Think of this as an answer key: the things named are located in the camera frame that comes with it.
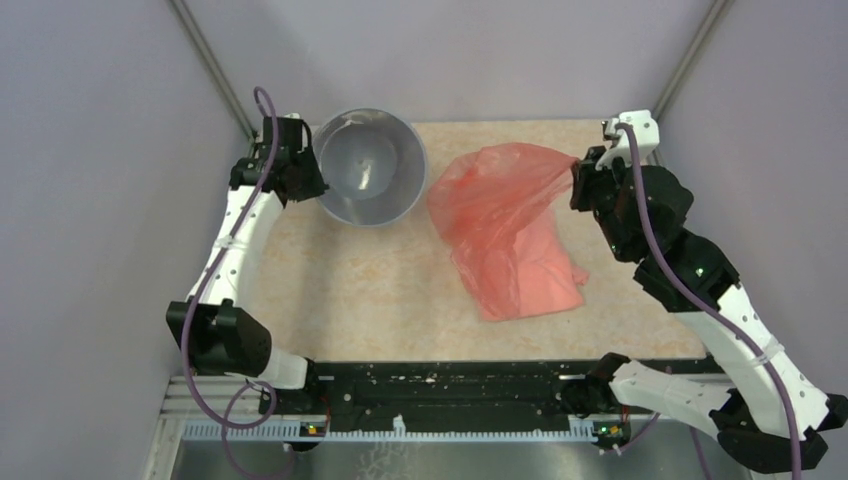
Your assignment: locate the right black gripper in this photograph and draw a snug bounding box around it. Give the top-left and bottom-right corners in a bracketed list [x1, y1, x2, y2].
[569, 144, 642, 263]

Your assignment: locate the aluminium frame rail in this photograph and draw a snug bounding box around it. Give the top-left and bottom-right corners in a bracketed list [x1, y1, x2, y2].
[160, 376, 262, 422]

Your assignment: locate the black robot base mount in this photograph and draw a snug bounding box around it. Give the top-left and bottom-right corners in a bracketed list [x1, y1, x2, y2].
[258, 354, 723, 435]

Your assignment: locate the white toothed cable rail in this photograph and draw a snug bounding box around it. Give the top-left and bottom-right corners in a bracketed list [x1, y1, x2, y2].
[180, 415, 637, 444]

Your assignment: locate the flat pink trash bag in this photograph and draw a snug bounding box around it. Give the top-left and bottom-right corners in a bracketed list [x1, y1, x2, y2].
[480, 209, 589, 322]

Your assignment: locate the translucent red trash bag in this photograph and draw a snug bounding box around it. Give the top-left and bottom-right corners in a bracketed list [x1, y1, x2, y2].
[427, 143, 578, 314]

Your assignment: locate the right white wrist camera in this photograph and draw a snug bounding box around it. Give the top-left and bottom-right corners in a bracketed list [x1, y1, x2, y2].
[595, 109, 661, 171]

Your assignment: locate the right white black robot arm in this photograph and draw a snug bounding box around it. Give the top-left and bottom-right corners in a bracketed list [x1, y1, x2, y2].
[561, 153, 847, 474]

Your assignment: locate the grey plastic trash bin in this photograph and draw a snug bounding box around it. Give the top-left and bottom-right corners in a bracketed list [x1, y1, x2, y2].
[313, 107, 429, 228]

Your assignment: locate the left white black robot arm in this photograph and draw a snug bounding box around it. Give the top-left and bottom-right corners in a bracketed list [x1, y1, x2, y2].
[166, 113, 327, 414]

